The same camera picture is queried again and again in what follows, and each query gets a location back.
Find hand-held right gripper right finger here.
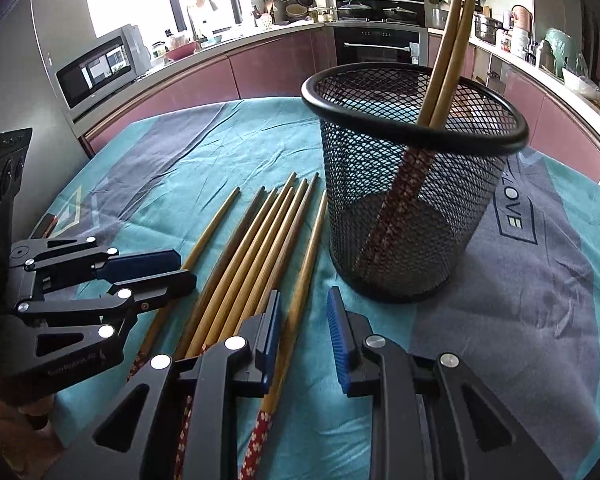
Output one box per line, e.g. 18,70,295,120
326,286,563,480

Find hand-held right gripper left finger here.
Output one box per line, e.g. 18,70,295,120
45,289,283,480

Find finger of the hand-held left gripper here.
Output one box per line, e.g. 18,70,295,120
0,269,198,406
7,236,182,288

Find bunch of bamboo chopsticks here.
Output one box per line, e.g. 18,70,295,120
127,172,328,480

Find black mesh cup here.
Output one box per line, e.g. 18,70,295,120
301,64,530,304

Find silver microwave oven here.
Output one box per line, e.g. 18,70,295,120
55,24,148,110

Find teal grey printed tablecloth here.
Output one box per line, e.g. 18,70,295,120
45,96,600,480

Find red bowl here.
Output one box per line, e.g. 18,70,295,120
164,42,197,61

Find mauve kitchen cabinets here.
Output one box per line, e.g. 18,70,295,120
80,27,600,171

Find kitchen faucet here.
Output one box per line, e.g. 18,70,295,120
187,0,218,46

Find black built-in oven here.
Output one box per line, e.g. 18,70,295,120
332,27,429,68

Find black lidded pan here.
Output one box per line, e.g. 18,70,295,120
336,1,373,18

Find steel pot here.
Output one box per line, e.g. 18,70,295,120
474,12,503,43

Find white plastic container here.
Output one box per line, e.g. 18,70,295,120
509,30,531,58

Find mint green appliance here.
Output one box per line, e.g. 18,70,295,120
545,27,581,73

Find pink white kitchen appliance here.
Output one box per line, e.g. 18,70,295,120
510,5,535,33

